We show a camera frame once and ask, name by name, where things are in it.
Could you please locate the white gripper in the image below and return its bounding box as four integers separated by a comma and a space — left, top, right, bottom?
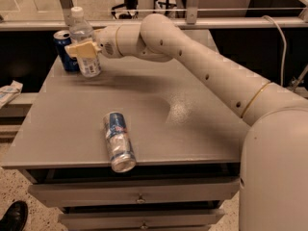
64, 26, 119, 58

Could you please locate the clear plastic water bottle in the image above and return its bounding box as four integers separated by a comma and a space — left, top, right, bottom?
69, 7, 101, 78

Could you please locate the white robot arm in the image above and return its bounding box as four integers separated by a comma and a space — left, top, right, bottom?
65, 13, 308, 231

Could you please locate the blue pepsi can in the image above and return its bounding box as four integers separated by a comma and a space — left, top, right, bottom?
53, 30, 79, 72

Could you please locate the blue silver red bull can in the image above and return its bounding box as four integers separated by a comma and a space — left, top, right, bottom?
103, 112, 136, 173

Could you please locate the black office chair base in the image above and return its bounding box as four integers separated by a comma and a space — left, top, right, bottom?
110, 0, 140, 20

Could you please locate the white crumpled packet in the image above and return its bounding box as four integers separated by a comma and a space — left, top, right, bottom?
0, 81, 23, 109

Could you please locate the grey drawer cabinet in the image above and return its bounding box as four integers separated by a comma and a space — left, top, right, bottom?
2, 57, 247, 231

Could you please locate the upper grey drawer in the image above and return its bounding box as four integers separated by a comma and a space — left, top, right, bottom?
28, 177, 239, 207

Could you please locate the grey drawer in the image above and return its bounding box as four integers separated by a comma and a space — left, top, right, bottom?
59, 209, 224, 230
28, 177, 239, 207

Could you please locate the lower grey drawer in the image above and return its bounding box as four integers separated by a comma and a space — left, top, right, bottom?
59, 209, 224, 230

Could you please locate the black shoe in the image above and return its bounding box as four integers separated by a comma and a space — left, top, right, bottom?
0, 200, 28, 231

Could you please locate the grey metal rail frame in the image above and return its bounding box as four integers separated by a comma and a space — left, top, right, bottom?
0, 0, 308, 31

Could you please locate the white cable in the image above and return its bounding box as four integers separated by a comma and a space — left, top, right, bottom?
262, 14, 288, 87

